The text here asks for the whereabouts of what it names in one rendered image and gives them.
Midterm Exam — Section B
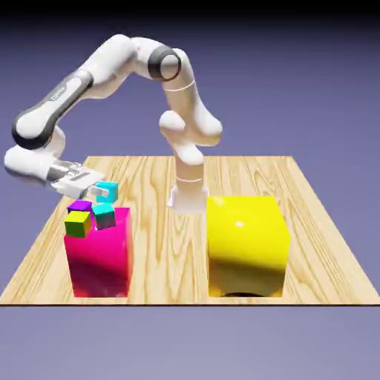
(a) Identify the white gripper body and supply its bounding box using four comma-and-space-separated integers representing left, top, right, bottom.
50, 168, 106, 200

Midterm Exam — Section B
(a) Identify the small cyan cube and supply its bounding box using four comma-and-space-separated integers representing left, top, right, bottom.
95, 180, 119, 204
91, 203, 117, 231

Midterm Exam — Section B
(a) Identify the small purple cube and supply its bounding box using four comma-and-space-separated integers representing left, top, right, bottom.
67, 199, 94, 215

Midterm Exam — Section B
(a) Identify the small yellow cube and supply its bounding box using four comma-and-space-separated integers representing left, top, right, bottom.
64, 210, 92, 239

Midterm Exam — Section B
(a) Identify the large pink box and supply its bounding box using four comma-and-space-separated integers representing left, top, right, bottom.
64, 206, 134, 298

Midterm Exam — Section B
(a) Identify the large yellow box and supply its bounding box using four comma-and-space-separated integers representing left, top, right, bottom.
206, 195, 291, 298

